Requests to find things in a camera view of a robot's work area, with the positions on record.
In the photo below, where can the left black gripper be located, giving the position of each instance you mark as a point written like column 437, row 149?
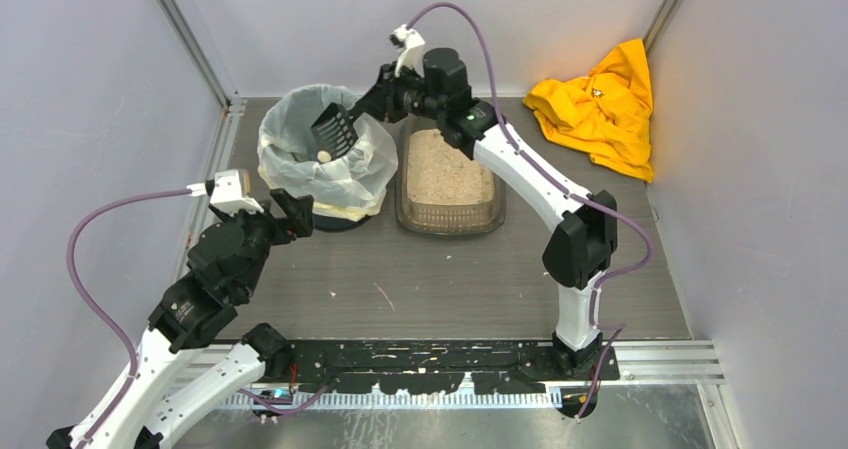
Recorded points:
column 275, row 214

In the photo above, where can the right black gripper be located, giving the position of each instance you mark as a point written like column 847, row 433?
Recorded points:
column 378, row 99

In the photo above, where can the black litter scoop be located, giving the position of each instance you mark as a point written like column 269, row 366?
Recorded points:
column 333, row 132

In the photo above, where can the brown plastic litter box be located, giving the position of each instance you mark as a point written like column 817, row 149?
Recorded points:
column 440, row 219

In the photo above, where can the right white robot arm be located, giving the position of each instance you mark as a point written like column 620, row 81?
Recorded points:
column 583, row 230

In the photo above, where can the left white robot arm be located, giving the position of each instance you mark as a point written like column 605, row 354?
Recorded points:
column 136, row 412

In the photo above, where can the beige cat litter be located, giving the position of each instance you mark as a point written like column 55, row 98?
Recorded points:
column 438, row 174

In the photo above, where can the translucent white bin liner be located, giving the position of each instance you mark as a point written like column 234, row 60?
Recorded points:
column 306, row 148

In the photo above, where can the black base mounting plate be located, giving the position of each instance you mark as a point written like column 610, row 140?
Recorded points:
column 430, row 366

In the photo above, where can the yellow cloth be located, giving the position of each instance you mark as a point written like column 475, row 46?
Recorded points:
column 604, row 114

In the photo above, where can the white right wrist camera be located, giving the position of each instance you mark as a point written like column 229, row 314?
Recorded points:
column 410, row 46

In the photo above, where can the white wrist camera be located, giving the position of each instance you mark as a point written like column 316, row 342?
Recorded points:
column 228, row 192
column 410, row 46

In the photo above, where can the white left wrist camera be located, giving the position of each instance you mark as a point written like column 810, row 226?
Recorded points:
column 228, row 192

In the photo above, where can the aluminium frame rail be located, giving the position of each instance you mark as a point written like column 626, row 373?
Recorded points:
column 642, row 364

